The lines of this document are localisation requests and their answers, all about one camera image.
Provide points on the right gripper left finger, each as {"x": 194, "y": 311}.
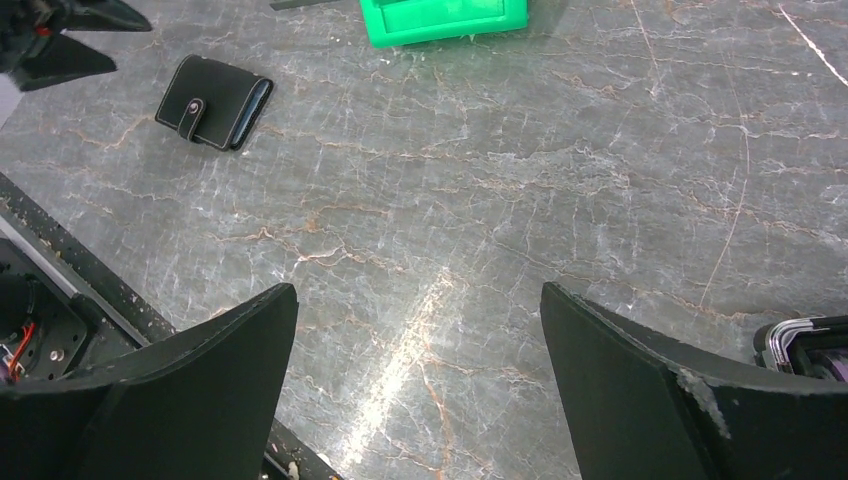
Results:
{"x": 196, "y": 405}

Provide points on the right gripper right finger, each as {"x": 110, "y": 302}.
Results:
{"x": 642, "y": 405}

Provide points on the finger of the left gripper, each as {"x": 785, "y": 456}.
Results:
{"x": 61, "y": 59}
{"x": 97, "y": 15}

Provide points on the green plastic bin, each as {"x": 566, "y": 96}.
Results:
{"x": 400, "y": 23}

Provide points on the black poker chip case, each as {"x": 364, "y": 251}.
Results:
{"x": 814, "y": 347}

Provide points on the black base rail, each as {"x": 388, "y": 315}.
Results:
{"x": 62, "y": 309}

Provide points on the black leather card holder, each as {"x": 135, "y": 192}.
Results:
{"x": 213, "y": 103}

